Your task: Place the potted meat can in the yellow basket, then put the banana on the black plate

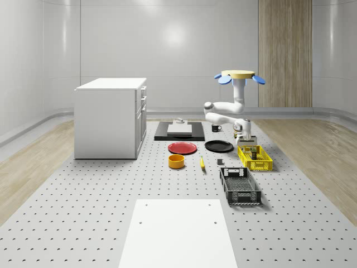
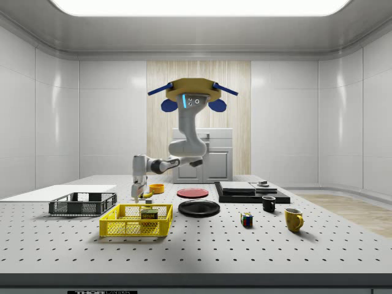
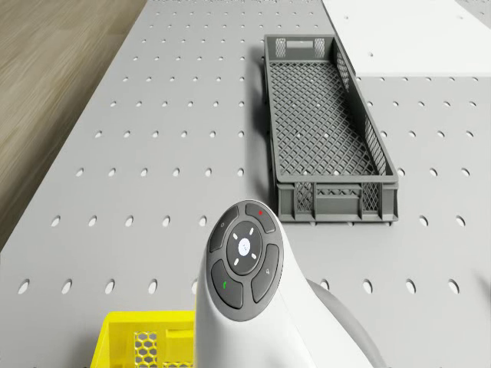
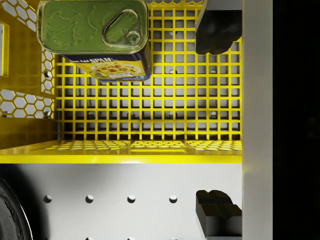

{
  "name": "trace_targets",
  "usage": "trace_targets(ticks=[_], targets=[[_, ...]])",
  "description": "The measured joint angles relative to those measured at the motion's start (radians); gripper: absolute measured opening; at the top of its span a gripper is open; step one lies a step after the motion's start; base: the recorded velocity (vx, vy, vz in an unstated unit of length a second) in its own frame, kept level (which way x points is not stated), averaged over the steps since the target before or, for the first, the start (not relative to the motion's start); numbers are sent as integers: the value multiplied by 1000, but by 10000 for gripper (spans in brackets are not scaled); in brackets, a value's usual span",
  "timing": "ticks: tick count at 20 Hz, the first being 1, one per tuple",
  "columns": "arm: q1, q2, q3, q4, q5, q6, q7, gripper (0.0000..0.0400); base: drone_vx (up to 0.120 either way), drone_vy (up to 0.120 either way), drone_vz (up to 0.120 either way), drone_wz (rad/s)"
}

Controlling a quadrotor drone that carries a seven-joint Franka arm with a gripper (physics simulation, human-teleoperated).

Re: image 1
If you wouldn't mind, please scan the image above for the drone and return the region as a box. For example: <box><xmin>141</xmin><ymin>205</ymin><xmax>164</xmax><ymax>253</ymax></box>
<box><xmin>214</xmin><ymin>69</ymin><xmax>267</xmax><ymax>85</ymax></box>

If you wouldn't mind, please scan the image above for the yellow bowl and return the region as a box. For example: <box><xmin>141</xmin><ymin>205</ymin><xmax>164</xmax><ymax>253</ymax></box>
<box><xmin>167</xmin><ymin>154</ymin><xmax>186</xmax><ymax>170</ymax></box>

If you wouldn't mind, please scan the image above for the yellow basket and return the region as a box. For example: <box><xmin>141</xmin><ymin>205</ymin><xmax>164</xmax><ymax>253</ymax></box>
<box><xmin>237</xmin><ymin>145</ymin><xmax>274</xmax><ymax>172</ymax></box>

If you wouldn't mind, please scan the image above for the red plate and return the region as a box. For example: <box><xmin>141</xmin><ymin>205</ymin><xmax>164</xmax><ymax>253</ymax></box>
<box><xmin>167</xmin><ymin>141</ymin><xmax>198</xmax><ymax>155</ymax></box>

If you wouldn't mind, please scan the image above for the black plate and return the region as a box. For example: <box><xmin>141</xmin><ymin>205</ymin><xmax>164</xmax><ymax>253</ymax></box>
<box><xmin>204</xmin><ymin>140</ymin><xmax>235</xmax><ymax>154</ymax></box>

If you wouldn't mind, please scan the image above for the black stove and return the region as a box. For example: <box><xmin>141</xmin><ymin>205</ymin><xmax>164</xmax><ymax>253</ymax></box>
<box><xmin>153</xmin><ymin>117</ymin><xmax>206</xmax><ymax>142</ymax></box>

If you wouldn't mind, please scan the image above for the white board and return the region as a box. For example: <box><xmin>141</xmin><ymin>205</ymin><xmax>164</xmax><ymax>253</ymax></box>
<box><xmin>118</xmin><ymin>198</ymin><xmax>239</xmax><ymax>268</ymax></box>

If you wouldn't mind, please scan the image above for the dark grey basket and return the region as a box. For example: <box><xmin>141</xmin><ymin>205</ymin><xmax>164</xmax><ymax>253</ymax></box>
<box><xmin>219</xmin><ymin>166</ymin><xmax>263</xmax><ymax>206</ymax></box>

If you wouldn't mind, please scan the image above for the white cabinet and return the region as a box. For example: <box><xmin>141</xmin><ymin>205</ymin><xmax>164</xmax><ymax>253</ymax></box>
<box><xmin>73</xmin><ymin>77</ymin><xmax>148</xmax><ymax>161</ymax></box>

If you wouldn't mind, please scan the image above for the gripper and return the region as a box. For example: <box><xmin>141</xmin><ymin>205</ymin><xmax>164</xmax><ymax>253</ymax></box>
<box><xmin>236</xmin><ymin>135</ymin><xmax>258</xmax><ymax>153</ymax></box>

